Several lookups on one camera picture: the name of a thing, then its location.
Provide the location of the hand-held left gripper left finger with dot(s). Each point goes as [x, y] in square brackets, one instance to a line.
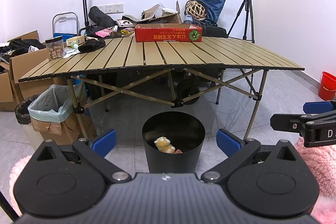
[103, 144]

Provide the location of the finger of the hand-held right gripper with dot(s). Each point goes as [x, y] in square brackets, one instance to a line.
[288, 123]
[317, 107]

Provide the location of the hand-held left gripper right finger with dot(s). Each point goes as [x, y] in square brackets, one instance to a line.
[228, 144]

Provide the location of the pink sponge block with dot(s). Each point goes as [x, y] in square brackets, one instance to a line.
[178, 151]

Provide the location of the black trash bin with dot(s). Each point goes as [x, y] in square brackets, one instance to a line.
[173, 163]

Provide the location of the yellow plush toy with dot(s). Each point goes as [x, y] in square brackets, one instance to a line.
[164, 144]

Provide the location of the red cardboard box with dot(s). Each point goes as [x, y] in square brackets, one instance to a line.
[157, 36]

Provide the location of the person's right forearm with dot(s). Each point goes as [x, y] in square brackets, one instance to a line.
[320, 166]

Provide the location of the red bucket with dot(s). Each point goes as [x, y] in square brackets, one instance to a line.
[328, 87]

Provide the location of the cardboard box with blue print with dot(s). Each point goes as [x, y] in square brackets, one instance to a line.
[71, 124]

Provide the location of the black case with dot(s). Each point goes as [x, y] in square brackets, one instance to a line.
[105, 85]

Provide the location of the pale green bag liner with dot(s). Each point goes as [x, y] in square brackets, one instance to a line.
[42, 108]

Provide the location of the bin with black bag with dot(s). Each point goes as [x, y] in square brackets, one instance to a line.
[22, 111]

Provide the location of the person's pink fluffy clothing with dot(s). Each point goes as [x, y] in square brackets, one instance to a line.
[18, 174]

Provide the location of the tan folding table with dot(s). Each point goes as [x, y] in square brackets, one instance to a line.
[210, 53]

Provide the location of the white plastic wrapper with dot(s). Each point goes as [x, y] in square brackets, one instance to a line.
[69, 52]

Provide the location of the black gloves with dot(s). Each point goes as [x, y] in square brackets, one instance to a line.
[90, 46]

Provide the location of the plain cardboard box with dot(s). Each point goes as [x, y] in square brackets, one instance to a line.
[34, 69]

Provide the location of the clear snack jar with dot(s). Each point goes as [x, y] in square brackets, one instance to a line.
[55, 52]

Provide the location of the pale yellow box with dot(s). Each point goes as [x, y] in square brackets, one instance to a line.
[76, 40]

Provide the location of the cardboard box with clothes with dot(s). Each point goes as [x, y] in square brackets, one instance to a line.
[5, 92]

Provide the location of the pink cloth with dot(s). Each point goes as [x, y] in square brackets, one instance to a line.
[102, 33]

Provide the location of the white bottle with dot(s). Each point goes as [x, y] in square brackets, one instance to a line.
[115, 29]

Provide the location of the white picture box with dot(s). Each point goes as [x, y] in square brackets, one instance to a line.
[124, 23]

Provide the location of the black bag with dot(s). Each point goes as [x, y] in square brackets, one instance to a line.
[101, 18]

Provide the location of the pile of dark clothes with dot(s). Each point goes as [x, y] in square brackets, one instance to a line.
[21, 45]

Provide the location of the blue water bottle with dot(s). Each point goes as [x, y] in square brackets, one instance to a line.
[187, 19]

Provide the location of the wicker ball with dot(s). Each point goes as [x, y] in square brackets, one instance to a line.
[195, 11]

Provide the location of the brown open cardboard box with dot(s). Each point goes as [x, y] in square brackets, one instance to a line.
[170, 19]

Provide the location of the dark blue bag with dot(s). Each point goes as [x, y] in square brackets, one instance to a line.
[212, 6]

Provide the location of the white flat box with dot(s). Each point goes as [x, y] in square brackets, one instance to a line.
[169, 12]

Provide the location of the white wall socket panel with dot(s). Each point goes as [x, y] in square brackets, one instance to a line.
[110, 8]

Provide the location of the silver folding stool frame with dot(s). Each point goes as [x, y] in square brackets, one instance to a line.
[65, 13]

